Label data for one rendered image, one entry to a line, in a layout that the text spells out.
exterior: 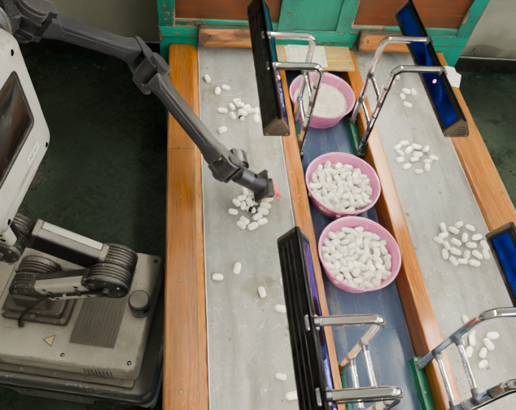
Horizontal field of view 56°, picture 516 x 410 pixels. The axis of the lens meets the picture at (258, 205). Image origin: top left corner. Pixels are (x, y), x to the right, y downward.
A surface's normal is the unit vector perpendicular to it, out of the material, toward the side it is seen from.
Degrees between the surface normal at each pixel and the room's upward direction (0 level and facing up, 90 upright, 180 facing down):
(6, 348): 0
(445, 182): 0
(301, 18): 90
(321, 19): 90
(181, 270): 0
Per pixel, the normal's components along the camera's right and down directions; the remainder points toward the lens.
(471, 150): 0.11, -0.57
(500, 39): 0.08, 0.81
